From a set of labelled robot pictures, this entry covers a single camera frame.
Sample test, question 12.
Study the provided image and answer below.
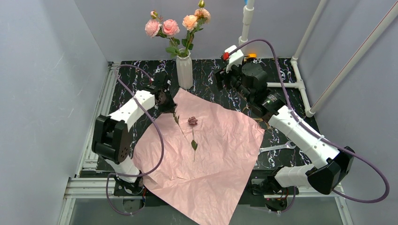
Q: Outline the dark mauve rose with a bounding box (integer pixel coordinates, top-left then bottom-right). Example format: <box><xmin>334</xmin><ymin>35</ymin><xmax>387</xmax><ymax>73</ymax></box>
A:
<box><xmin>172</xmin><ymin>112</ymin><xmax>190</xmax><ymax>140</ymax></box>
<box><xmin>188</xmin><ymin>116</ymin><xmax>198</xmax><ymax>161</ymax></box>

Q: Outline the white ribbed vase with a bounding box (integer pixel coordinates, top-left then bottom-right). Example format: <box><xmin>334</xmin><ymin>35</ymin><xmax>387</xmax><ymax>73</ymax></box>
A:
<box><xmin>176</xmin><ymin>50</ymin><xmax>193</xmax><ymax>90</ymax></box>

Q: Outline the brown ribbon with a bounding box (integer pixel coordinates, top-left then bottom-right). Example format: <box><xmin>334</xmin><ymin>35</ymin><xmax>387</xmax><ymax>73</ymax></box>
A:
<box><xmin>242</xmin><ymin>104</ymin><xmax>271</xmax><ymax>129</ymax></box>

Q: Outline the pink wrapping paper sheet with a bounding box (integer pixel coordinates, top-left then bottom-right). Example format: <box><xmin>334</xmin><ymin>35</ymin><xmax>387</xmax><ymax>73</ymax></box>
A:
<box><xmin>132</xmin><ymin>89</ymin><xmax>264</xmax><ymax>225</ymax></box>

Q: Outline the pink rose flower bunch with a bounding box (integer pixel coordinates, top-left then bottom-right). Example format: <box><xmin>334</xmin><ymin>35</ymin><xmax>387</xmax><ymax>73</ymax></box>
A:
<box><xmin>144</xmin><ymin>0</ymin><xmax>211</xmax><ymax>58</ymax></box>

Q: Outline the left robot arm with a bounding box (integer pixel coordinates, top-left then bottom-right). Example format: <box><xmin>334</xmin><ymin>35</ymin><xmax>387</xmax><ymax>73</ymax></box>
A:
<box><xmin>91</xmin><ymin>74</ymin><xmax>176</xmax><ymax>184</ymax></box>

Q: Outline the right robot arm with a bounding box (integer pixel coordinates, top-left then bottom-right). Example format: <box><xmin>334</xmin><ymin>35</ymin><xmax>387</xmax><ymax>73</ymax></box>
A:
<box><xmin>214</xmin><ymin>62</ymin><xmax>353</xmax><ymax>195</ymax></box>

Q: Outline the orange yellow small object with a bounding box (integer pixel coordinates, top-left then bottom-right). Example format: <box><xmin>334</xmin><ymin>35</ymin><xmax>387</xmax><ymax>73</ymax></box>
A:
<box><xmin>245</xmin><ymin>53</ymin><xmax>257</xmax><ymax>59</ymax></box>

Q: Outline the silver wrench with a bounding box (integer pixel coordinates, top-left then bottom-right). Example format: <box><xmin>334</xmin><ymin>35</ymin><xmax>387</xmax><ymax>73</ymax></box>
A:
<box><xmin>259</xmin><ymin>141</ymin><xmax>296</xmax><ymax>155</ymax></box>

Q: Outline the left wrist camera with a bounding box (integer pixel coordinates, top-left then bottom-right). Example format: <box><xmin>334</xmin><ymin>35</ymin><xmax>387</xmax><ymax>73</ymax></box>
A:
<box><xmin>149</xmin><ymin>73</ymin><xmax>172</xmax><ymax>91</ymax></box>

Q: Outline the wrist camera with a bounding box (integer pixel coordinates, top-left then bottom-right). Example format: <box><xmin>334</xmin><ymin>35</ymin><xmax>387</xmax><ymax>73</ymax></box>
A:
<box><xmin>149</xmin><ymin>73</ymin><xmax>172</xmax><ymax>91</ymax></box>
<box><xmin>221</xmin><ymin>45</ymin><xmax>244</xmax><ymax>73</ymax></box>

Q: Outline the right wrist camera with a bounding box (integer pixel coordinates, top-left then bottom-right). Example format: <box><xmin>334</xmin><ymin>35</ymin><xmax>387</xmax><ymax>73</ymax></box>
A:
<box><xmin>221</xmin><ymin>45</ymin><xmax>244</xmax><ymax>73</ymax></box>

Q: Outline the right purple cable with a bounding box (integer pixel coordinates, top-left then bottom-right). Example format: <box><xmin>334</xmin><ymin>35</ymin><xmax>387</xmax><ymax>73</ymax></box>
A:
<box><xmin>228</xmin><ymin>38</ymin><xmax>390</xmax><ymax>215</ymax></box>

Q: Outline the purple cable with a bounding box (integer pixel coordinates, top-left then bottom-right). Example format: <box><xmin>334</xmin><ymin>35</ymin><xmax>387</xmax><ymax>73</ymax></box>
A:
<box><xmin>228</xmin><ymin>38</ymin><xmax>390</xmax><ymax>215</ymax></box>
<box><xmin>105</xmin><ymin>64</ymin><xmax>165</xmax><ymax>217</ymax></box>

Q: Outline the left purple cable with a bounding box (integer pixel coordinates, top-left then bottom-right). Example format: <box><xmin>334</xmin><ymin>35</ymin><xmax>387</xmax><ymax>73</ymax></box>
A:
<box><xmin>105</xmin><ymin>64</ymin><xmax>165</xmax><ymax>217</ymax></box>

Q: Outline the white PVC pipe frame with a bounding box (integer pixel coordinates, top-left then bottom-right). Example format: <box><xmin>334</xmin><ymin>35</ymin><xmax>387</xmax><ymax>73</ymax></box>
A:
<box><xmin>248</xmin><ymin>0</ymin><xmax>398</xmax><ymax>120</ymax></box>

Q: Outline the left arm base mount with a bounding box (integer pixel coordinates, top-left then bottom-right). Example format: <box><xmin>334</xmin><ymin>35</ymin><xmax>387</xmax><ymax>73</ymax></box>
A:
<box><xmin>113</xmin><ymin>177</ymin><xmax>154</xmax><ymax>196</ymax></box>

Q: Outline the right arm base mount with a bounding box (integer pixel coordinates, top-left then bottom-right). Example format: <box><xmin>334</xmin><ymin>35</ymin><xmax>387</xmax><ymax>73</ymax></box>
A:
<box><xmin>239</xmin><ymin>177</ymin><xmax>299</xmax><ymax>213</ymax></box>

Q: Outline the aluminium rail frame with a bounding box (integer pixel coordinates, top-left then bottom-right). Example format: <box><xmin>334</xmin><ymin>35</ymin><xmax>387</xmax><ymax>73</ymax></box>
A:
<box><xmin>57</xmin><ymin>62</ymin><xmax>353</xmax><ymax>225</ymax></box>

